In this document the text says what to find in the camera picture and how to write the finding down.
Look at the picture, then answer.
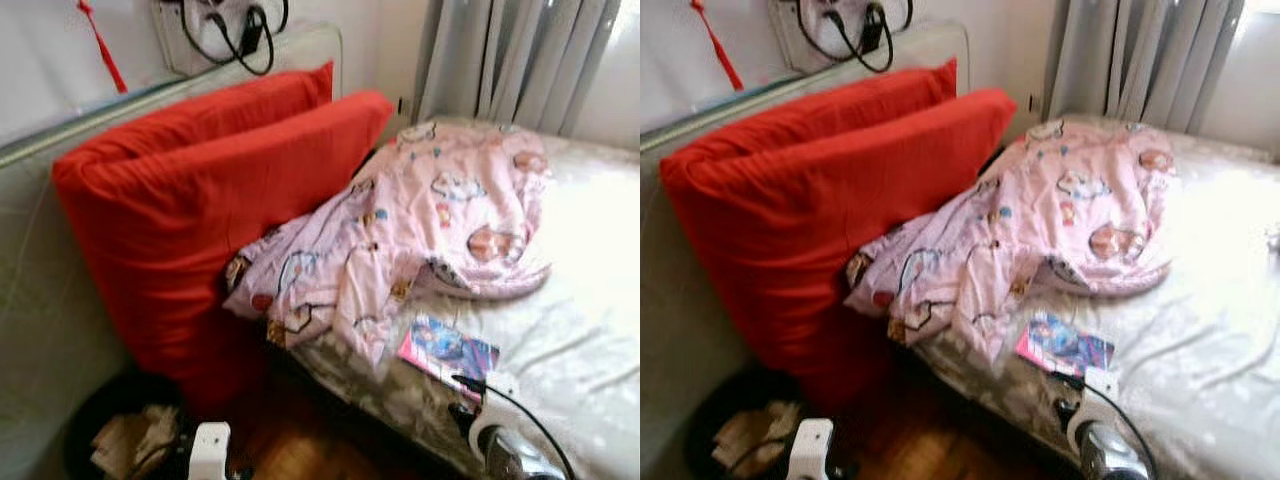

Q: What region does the pink and blue magazine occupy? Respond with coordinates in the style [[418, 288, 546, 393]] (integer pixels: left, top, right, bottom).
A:
[[1016, 312, 1115, 379], [398, 315, 500, 399]]

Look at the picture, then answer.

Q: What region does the bed with beige floral sheet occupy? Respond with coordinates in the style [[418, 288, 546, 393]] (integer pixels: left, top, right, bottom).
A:
[[268, 115, 641, 480], [895, 112, 1280, 480]]

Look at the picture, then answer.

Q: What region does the pink cartoon print blanket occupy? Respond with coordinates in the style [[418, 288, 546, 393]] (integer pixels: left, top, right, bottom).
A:
[[222, 120, 553, 367], [845, 118, 1179, 364]]

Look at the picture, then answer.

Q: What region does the grey padded headboard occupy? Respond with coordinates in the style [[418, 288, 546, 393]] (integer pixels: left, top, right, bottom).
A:
[[640, 20, 971, 480], [0, 22, 343, 480]]

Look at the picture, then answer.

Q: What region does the black waste bin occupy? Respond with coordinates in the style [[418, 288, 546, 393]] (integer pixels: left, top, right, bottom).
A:
[[685, 368, 813, 480], [63, 370, 201, 480]]

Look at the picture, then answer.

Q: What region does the crumpled brown paper waste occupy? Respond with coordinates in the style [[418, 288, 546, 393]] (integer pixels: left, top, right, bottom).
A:
[[712, 402, 801, 473], [92, 405, 181, 477]]

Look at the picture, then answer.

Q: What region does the red pillow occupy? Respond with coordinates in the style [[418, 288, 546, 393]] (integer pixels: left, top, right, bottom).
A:
[[690, 58, 958, 151], [660, 88, 1018, 403], [52, 90, 394, 403], [75, 62, 335, 153]]

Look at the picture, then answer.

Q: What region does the grey pleated curtain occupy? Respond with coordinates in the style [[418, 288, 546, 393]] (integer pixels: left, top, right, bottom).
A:
[[1045, 0, 1247, 135], [415, 0, 623, 137]]

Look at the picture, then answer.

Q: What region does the red hanging tassel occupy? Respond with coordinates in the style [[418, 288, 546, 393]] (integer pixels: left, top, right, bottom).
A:
[[690, 0, 745, 93], [77, 0, 129, 94]]

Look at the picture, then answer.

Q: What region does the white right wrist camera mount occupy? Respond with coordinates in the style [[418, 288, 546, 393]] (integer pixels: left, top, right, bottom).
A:
[[468, 372, 522, 453], [1066, 368, 1121, 451]]

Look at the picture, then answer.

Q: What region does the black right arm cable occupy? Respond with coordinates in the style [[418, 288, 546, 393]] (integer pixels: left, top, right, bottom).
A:
[[1050, 370, 1161, 480], [452, 375, 579, 480]]

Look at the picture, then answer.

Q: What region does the black looped cable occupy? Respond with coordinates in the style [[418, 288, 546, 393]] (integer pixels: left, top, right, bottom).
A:
[[795, 0, 913, 74], [180, 0, 289, 77]]

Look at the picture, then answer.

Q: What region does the white wall box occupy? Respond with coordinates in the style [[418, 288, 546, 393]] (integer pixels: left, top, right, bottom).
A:
[[768, 0, 913, 74], [152, 0, 291, 77]]

